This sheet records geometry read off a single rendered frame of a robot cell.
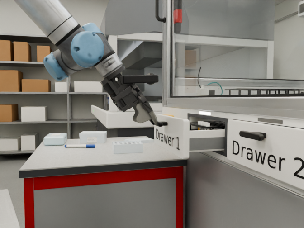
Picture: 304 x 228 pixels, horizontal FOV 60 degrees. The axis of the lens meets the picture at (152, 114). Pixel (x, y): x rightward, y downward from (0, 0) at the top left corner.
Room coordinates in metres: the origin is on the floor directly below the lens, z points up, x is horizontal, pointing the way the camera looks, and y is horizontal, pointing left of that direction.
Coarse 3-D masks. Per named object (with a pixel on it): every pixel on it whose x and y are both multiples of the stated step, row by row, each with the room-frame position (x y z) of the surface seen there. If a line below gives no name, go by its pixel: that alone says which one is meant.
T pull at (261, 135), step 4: (240, 132) 0.61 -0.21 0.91; (244, 132) 0.59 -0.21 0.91; (248, 132) 0.58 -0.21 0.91; (252, 132) 0.59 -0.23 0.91; (256, 132) 0.59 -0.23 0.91; (260, 132) 0.59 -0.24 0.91; (244, 136) 0.59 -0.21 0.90; (248, 136) 0.58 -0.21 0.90; (252, 136) 0.56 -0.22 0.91; (256, 136) 0.55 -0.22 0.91; (260, 136) 0.54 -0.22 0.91; (264, 136) 0.57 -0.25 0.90; (260, 140) 0.55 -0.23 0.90
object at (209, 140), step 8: (192, 128) 1.01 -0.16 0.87; (192, 136) 0.75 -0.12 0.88; (200, 136) 0.75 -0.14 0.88; (208, 136) 0.76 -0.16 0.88; (216, 136) 0.77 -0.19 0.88; (224, 136) 0.77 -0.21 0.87; (192, 144) 0.74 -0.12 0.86; (200, 144) 0.75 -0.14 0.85; (208, 144) 0.76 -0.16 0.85; (216, 144) 0.76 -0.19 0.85
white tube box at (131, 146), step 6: (114, 144) 1.09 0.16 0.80; (120, 144) 1.07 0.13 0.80; (126, 144) 1.08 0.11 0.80; (132, 144) 1.08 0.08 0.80; (138, 144) 1.09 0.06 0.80; (114, 150) 1.07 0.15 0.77; (120, 150) 1.07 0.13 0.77; (126, 150) 1.08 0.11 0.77; (132, 150) 1.08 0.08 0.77; (138, 150) 1.09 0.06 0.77
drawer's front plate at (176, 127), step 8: (160, 120) 0.92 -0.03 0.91; (168, 120) 0.84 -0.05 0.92; (176, 120) 0.77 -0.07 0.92; (184, 120) 0.72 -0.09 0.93; (160, 128) 0.92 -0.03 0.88; (168, 128) 0.84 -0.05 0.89; (176, 128) 0.77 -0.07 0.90; (184, 128) 0.72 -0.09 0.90; (160, 136) 0.92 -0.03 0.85; (168, 136) 0.84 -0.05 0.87; (176, 136) 0.77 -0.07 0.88; (184, 136) 0.72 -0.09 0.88; (160, 144) 0.92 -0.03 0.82; (168, 144) 0.84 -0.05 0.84; (176, 144) 0.77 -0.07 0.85; (184, 144) 0.72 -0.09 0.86; (176, 152) 0.77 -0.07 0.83; (184, 152) 0.72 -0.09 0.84
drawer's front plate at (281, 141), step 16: (240, 128) 0.67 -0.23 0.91; (256, 128) 0.61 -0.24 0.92; (272, 128) 0.56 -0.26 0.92; (288, 128) 0.52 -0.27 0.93; (240, 144) 0.67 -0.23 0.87; (256, 144) 0.61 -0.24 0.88; (272, 144) 0.56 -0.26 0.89; (288, 144) 0.51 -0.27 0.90; (240, 160) 0.66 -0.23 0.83; (272, 160) 0.55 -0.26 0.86; (288, 160) 0.51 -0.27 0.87; (272, 176) 0.55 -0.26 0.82; (288, 176) 0.51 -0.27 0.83
